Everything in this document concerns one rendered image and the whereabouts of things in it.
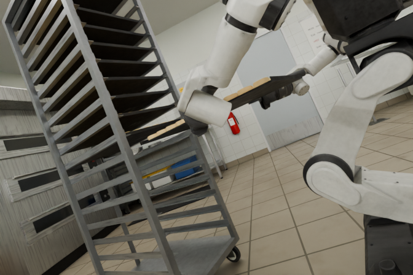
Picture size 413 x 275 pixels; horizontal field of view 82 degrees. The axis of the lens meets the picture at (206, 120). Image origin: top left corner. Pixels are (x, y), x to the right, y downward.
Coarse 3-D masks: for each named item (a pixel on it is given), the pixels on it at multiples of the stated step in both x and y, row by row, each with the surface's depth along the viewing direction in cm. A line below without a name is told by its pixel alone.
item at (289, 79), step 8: (272, 80) 65; (280, 80) 72; (288, 80) 83; (296, 80) 98; (256, 88) 67; (264, 88) 76; (272, 88) 88; (240, 96) 70; (248, 96) 80; (256, 96) 94; (232, 104) 85; (240, 104) 102; (176, 128) 88; (184, 128) 106; (160, 136) 94
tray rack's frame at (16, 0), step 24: (24, 72) 136; (48, 144) 135; (72, 192) 133; (120, 216) 151; (192, 240) 150; (216, 240) 136; (96, 264) 129; (144, 264) 145; (192, 264) 121; (216, 264) 113
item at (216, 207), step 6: (216, 204) 134; (192, 210) 144; (198, 210) 142; (204, 210) 139; (210, 210) 137; (216, 210) 133; (162, 216) 160; (168, 216) 157; (174, 216) 154; (180, 216) 150; (186, 216) 145
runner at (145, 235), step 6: (132, 234) 110; (138, 234) 108; (144, 234) 105; (150, 234) 103; (96, 240) 129; (102, 240) 126; (108, 240) 123; (114, 240) 120; (120, 240) 116; (126, 240) 114; (132, 240) 111
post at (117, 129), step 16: (64, 0) 102; (80, 32) 102; (96, 64) 102; (96, 80) 100; (112, 112) 100; (112, 128) 100; (128, 144) 100; (128, 160) 97; (144, 192) 98; (144, 208) 97; (160, 224) 98; (160, 240) 95; (176, 272) 95
